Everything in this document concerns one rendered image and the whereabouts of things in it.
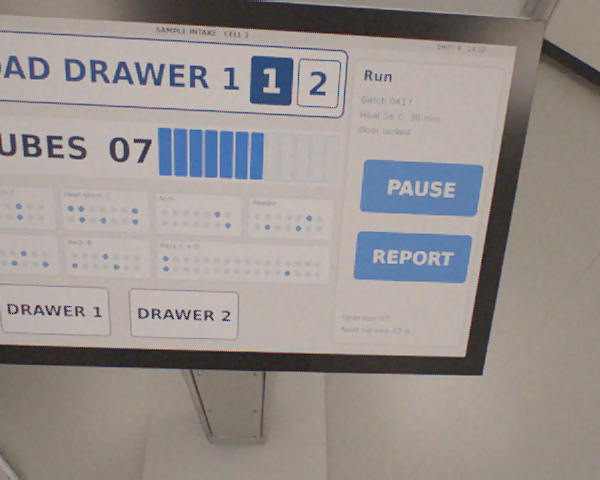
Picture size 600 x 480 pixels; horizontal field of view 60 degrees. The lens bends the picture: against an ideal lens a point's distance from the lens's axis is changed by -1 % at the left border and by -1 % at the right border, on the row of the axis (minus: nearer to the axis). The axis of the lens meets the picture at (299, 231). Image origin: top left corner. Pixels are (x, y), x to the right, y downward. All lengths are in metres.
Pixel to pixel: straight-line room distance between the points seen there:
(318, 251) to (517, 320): 1.35
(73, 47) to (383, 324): 0.33
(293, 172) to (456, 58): 0.15
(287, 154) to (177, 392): 1.11
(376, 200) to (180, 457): 1.09
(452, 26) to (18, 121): 0.34
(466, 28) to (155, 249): 0.30
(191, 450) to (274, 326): 0.98
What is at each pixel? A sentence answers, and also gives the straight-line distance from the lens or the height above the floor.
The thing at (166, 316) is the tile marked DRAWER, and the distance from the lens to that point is 0.47.
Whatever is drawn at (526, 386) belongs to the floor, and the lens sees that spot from 1.67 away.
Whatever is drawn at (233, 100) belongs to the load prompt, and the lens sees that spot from 0.41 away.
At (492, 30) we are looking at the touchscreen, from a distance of 0.44.
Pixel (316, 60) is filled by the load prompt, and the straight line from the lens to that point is 0.41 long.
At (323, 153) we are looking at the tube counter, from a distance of 0.42.
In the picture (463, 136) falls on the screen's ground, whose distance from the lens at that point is 0.44.
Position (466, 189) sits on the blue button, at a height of 1.10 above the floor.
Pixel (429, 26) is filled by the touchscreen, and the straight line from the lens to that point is 0.43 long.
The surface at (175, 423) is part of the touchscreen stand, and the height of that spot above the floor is 0.04.
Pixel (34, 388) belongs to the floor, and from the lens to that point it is 1.60.
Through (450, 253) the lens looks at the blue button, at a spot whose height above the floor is 1.05.
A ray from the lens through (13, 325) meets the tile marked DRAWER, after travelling 0.51.
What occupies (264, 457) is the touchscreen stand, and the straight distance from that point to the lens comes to 1.40.
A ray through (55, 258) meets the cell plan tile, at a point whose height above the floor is 1.04.
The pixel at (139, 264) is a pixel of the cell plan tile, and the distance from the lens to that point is 0.45.
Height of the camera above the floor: 1.42
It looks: 57 degrees down
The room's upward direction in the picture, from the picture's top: 8 degrees clockwise
